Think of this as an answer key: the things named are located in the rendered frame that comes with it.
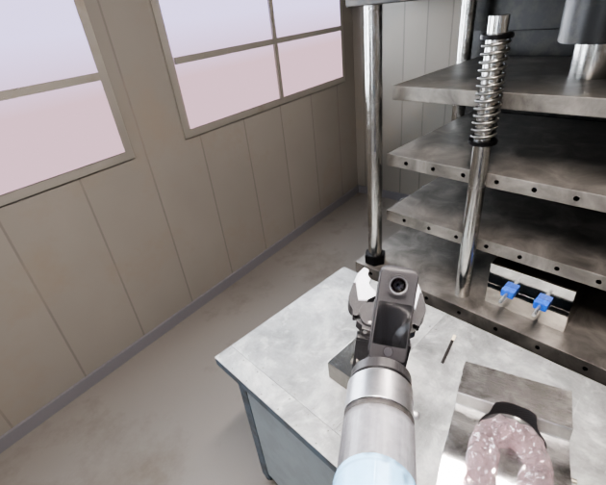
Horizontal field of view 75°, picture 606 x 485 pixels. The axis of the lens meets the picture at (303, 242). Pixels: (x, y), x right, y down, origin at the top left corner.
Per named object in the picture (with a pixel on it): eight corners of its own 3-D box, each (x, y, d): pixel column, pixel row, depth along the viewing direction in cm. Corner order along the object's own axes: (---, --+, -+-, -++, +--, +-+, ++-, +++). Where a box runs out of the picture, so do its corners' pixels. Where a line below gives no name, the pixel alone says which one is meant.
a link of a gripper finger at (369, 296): (344, 292, 66) (354, 332, 58) (347, 263, 63) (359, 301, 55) (363, 291, 66) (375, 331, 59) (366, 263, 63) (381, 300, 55)
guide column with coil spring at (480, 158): (457, 359, 171) (505, 14, 104) (444, 353, 175) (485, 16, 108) (463, 352, 174) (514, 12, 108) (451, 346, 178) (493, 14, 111)
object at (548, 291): (563, 332, 135) (576, 292, 126) (484, 300, 152) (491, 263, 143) (604, 266, 163) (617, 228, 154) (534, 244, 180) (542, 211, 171)
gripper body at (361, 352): (353, 337, 60) (343, 406, 50) (360, 293, 55) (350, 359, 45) (405, 346, 59) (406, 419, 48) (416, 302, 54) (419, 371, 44)
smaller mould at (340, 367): (366, 403, 117) (366, 388, 113) (328, 376, 127) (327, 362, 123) (404, 364, 128) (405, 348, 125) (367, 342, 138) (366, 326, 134)
